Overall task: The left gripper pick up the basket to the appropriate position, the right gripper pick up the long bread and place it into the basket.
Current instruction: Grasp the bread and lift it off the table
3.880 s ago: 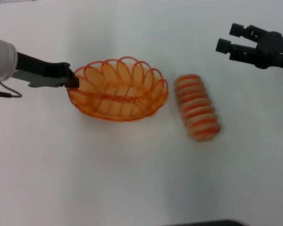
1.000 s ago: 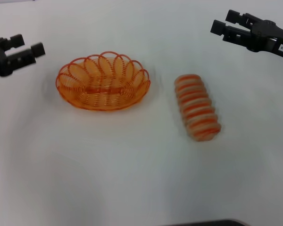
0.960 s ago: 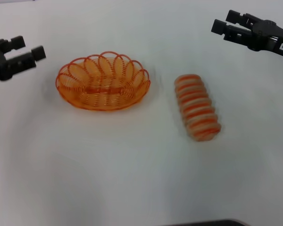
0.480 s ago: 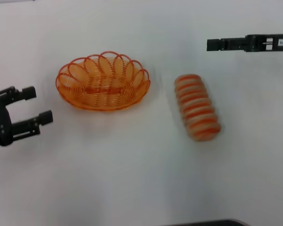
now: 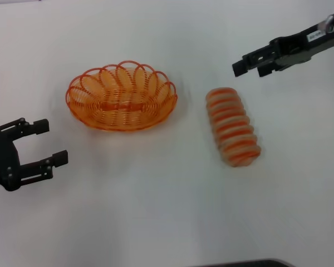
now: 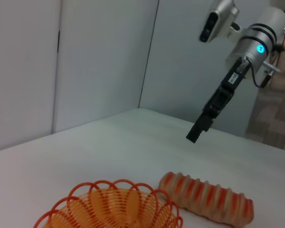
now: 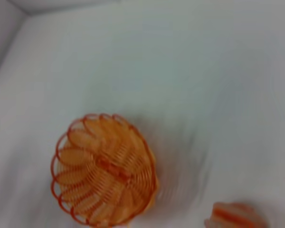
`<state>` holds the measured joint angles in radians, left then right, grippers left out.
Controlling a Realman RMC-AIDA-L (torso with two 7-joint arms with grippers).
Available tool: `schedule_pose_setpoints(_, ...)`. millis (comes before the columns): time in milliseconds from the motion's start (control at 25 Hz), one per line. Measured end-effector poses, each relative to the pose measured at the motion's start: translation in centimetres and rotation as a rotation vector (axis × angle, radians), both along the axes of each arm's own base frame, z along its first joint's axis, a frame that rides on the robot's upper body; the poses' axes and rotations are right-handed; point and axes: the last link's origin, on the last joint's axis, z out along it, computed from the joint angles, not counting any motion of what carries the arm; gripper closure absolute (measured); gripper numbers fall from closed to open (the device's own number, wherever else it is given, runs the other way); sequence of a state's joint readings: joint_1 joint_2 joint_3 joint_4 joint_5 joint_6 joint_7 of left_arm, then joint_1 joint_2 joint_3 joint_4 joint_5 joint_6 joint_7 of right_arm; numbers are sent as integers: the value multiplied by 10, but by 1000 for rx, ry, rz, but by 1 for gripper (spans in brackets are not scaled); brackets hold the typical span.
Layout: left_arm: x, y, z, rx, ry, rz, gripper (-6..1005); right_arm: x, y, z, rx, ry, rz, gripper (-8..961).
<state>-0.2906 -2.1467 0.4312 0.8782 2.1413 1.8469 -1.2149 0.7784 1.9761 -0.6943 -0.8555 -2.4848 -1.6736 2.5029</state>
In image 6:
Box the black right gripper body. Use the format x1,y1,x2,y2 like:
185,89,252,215
202,58,250,120

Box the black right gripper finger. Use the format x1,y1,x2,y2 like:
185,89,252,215
185,111,215,144

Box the orange striped bread roll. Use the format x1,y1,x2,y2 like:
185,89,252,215
158,171,255,225

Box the orange wire coil basket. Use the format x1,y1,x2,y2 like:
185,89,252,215
33,179,184,228

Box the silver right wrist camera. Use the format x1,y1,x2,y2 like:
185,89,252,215
199,0,242,44

